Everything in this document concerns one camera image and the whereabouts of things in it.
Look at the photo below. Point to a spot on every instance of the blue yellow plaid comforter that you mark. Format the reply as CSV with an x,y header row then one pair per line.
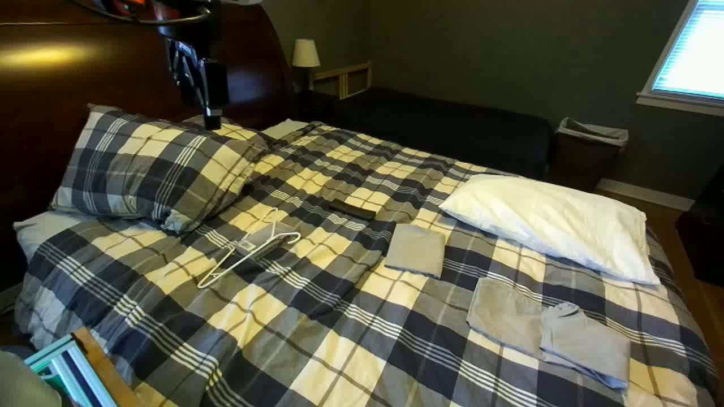
x,y
339,324

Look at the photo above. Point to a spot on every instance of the white pillow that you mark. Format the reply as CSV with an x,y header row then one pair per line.
x,y
549,222

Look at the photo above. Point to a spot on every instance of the grey t-shirt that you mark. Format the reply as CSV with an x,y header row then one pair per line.
x,y
512,314

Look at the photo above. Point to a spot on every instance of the plaid pillow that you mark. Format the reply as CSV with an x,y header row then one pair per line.
x,y
142,170

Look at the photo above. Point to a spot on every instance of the brown wooden bar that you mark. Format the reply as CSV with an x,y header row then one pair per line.
x,y
108,369

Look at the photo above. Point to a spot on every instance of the small folded grey cloth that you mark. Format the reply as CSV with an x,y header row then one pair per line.
x,y
414,249

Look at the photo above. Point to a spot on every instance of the dark wooden dresser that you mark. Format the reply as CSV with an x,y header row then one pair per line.
x,y
704,227

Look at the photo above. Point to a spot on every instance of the dark wooden headboard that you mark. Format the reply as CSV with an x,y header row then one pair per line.
x,y
74,82

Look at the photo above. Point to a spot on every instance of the bright window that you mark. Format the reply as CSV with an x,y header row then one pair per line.
x,y
692,61

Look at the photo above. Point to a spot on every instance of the dark low bench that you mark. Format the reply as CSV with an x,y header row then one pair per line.
x,y
453,128

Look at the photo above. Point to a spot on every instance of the dark laundry bin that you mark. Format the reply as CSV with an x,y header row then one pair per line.
x,y
583,155

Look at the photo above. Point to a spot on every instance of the grey rounded object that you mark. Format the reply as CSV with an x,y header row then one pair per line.
x,y
19,385

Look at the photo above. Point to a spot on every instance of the light blue slatted frame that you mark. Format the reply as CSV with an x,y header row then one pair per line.
x,y
64,369

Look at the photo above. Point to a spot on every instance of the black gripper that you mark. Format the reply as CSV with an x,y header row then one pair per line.
x,y
187,36

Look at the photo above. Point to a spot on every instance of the cream wooden shelf unit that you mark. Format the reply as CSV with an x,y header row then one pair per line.
x,y
339,70

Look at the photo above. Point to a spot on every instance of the small table lamp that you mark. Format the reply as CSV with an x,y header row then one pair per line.
x,y
306,54

